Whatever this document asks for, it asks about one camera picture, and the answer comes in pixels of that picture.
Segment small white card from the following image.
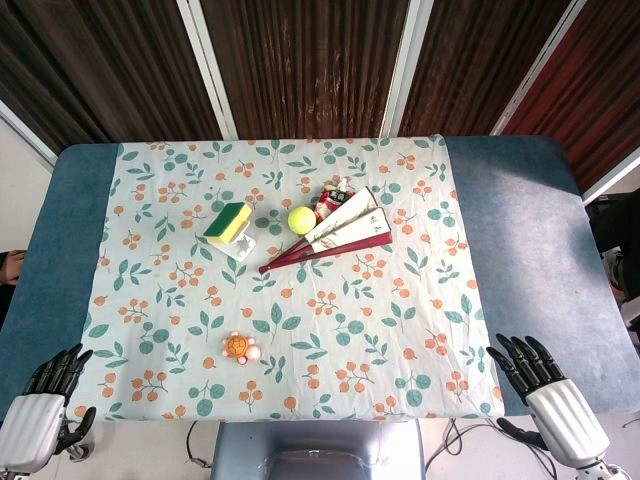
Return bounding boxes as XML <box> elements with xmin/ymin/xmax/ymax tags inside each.
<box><xmin>213</xmin><ymin>222</ymin><xmax>257</xmax><ymax>262</ymax></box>

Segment floral patterned tablecloth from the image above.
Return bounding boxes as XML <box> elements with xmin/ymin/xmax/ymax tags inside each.
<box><xmin>65</xmin><ymin>134</ymin><xmax>506</xmax><ymax>422</ymax></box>

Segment black cable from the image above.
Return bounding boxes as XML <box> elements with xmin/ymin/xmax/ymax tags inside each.
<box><xmin>424</xmin><ymin>418</ymin><xmax>557</xmax><ymax>480</ymax></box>
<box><xmin>185</xmin><ymin>420</ymin><xmax>214</xmax><ymax>469</ymax></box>

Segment yellow green sponge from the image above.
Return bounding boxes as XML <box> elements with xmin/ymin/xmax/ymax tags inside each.
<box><xmin>202</xmin><ymin>202</ymin><xmax>253</xmax><ymax>246</ymax></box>

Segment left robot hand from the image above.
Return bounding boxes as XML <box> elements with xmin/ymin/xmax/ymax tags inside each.
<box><xmin>0</xmin><ymin>343</ymin><xmax>97</xmax><ymax>475</ymax></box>

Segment folding paper fan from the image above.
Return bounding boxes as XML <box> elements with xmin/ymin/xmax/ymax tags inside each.
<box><xmin>258</xmin><ymin>186</ymin><xmax>394</xmax><ymax>275</ymax></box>

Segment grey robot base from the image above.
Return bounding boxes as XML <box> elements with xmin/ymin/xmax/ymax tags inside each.
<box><xmin>211</xmin><ymin>418</ymin><xmax>426</xmax><ymax>480</ymax></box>

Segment red white snack packet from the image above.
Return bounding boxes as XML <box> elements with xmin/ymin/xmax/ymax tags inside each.
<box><xmin>313</xmin><ymin>176</ymin><xmax>357</xmax><ymax>224</ymax></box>

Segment orange turtle toy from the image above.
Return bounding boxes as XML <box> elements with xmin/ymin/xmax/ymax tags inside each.
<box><xmin>221</xmin><ymin>330</ymin><xmax>261</xmax><ymax>365</ymax></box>

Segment yellow tennis ball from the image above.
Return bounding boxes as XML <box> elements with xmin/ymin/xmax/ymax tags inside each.
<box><xmin>287</xmin><ymin>205</ymin><xmax>317</xmax><ymax>236</ymax></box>

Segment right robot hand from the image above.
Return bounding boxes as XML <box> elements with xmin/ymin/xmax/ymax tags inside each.
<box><xmin>486</xmin><ymin>333</ymin><xmax>612</xmax><ymax>467</ymax></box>

